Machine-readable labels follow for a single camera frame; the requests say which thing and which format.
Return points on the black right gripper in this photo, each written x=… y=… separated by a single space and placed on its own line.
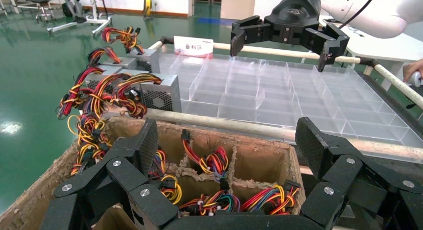
x=297 y=17

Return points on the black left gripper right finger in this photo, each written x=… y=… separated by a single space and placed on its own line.
x=343 y=175

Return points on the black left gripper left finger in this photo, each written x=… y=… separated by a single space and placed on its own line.
x=132 y=175

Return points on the white handheld device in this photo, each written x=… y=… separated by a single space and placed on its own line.
x=416 y=79

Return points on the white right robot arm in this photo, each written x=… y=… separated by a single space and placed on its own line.
x=380 y=17

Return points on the person's bare hand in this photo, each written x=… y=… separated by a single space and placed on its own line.
x=414 y=67

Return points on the clear acrylic divider tray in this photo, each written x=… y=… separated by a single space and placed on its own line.
x=281 y=89

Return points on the beige column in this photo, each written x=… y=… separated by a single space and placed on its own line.
x=238 y=3

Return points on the blue floor mat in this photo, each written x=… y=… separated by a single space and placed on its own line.
x=214 y=21

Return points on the black pipe corner joint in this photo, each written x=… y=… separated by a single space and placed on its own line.
x=367 y=61

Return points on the brown cardboard divider box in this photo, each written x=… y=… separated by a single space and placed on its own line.
x=257 y=159

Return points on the white printed sign card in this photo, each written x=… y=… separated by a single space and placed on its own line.
x=193 y=47

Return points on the yellow round device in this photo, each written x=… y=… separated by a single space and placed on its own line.
x=147 y=5

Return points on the white wheeled equipment stand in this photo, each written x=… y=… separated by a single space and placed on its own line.
x=96 y=22

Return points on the black seat metal stool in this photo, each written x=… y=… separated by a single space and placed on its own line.
x=39 y=1

